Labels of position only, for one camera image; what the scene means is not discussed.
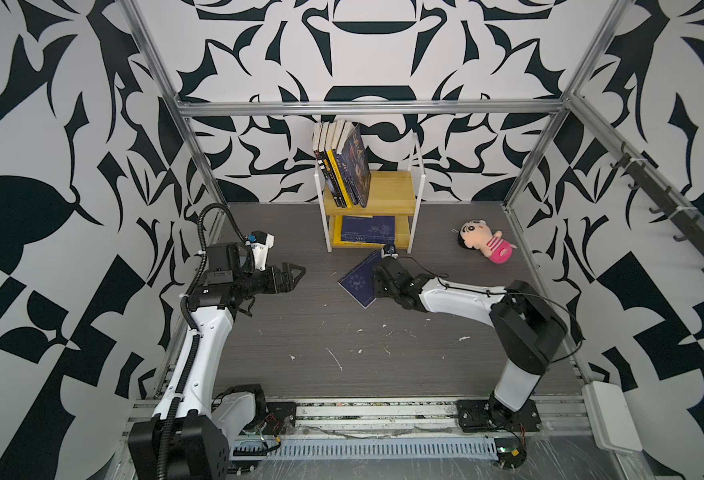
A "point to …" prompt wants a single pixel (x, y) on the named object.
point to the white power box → (611, 419)
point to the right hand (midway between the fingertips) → (380, 278)
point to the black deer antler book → (333, 182)
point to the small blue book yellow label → (377, 229)
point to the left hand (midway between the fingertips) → (290, 266)
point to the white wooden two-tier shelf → (391, 193)
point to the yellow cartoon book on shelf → (337, 233)
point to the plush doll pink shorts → (476, 234)
